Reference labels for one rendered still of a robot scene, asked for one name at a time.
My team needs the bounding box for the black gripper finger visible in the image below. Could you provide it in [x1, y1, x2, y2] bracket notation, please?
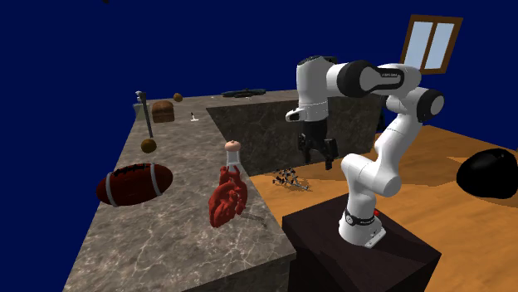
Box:
[323, 138, 340, 171]
[298, 134, 313, 164]

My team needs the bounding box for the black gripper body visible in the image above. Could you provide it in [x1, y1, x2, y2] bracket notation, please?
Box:
[301, 118, 330, 152]

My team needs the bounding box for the clear flask with pink stopper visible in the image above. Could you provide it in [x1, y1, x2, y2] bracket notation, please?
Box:
[224, 139, 245, 176]

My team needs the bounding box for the dark flat elongated object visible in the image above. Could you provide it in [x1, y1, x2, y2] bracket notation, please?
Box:
[220, 88, 267, 99]

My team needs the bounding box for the red anatomical heart model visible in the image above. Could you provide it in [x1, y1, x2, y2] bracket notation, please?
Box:
[208, 165, 249, 229]

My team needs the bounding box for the dark robot stand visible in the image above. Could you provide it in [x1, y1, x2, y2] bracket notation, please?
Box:
[281, 192, 442, 292]

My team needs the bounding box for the brown framed window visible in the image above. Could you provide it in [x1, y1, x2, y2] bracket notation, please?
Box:
[398, 14, 464, 75]

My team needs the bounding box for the brown bread loaf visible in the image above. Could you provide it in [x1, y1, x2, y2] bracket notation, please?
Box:
[151, 100, 176, 124]

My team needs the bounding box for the brown round ball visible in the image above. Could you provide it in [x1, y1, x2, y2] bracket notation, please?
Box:
[139, 138, 158, 154]

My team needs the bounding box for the black rounded object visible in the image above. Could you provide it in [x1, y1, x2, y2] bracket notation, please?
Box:
[456, 148, 518, 200]

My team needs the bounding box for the dark grey hammer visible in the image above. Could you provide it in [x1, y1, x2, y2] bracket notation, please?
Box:
[135, 90, 154, 139]

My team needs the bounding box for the dark red american football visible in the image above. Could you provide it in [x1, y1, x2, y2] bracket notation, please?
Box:
[95, 163, 174, 208]

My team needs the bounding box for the grey tangled wire object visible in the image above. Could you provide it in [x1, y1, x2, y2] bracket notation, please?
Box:
[271, 168, 311, 192]

